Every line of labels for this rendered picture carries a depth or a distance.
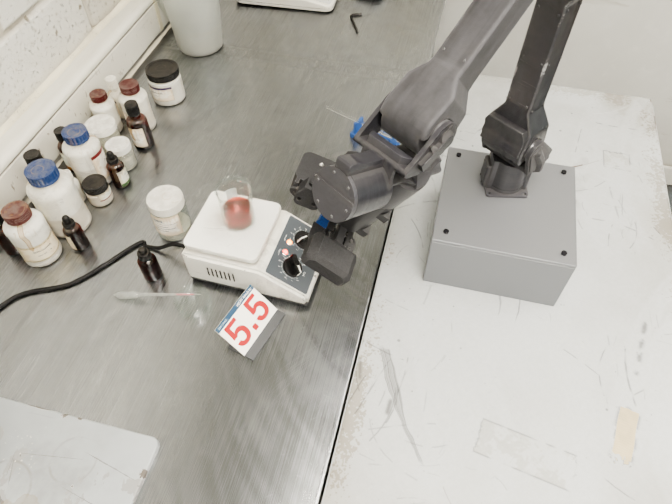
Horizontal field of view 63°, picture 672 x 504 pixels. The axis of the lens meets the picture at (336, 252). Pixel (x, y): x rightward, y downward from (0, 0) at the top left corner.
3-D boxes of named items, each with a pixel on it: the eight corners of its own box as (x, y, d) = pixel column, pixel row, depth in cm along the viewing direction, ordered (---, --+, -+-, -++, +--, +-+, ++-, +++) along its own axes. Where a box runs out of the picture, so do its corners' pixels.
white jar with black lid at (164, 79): (166, 84, 121) (158, 55, 115) (192, 92, 119) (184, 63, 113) (147, 101, 117) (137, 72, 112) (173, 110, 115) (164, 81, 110)
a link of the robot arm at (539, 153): (503, 133, 86) (513, 99, 81) (551, 163, 82) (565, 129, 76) (475, 153, 83) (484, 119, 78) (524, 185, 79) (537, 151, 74)
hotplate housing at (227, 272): (331, 246, 93) (330, 214, 87) (307, 309, 85) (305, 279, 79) (209, 218, 97) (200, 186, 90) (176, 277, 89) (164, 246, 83)
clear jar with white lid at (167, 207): (162, 215, 97) (150, 183, 91) (196, 217, 97) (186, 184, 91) (153, 242, 94) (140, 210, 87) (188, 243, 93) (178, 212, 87)
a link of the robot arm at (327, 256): (415, 150, 70) (378, 121, 68) (382, 264, 59) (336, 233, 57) (376, 181, 76) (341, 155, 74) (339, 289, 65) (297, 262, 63)
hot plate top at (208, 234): (283, 207, 88) (283, 203, 87) (256, 265, 81) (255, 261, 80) (213, 192, 90) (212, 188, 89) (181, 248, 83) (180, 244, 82)
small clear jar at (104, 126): (127, 156, 107) (117, 129, 102) (97, 163, 105) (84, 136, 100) (123, 137, 110) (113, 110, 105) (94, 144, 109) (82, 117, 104)
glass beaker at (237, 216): (215, 224, 85) (205, 187, 79) (239, 204, 87) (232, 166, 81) (243, 243, 83) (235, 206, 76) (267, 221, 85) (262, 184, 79)
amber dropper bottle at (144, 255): (161, 282, 88) (150, 255, 83) (142, 283, 88) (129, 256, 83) (163, 266, 90) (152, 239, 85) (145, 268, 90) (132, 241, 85)
